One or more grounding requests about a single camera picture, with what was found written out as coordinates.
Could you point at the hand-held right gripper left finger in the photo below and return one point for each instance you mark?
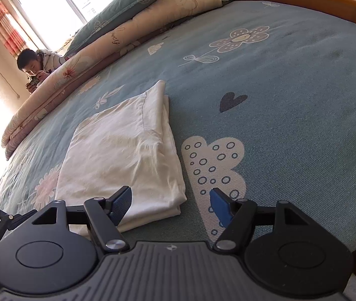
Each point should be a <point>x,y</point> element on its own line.
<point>121,203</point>

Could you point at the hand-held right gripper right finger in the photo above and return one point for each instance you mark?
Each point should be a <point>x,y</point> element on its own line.
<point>220,205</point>

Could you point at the white printed long-sleeve shirt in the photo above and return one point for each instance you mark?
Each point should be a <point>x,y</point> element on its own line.
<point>118,156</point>

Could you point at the person's grey trouser leg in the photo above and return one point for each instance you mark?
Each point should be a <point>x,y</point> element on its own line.
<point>355,288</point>

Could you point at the pink floral folded quilt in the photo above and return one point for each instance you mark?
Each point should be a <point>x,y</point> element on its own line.
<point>109,40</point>

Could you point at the green floral pillow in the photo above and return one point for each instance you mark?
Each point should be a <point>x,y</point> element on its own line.
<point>112,15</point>

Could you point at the pink striped curtain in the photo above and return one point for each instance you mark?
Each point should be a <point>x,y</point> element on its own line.
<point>5,28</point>

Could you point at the bright window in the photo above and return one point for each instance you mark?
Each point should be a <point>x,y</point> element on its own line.
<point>68,6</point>

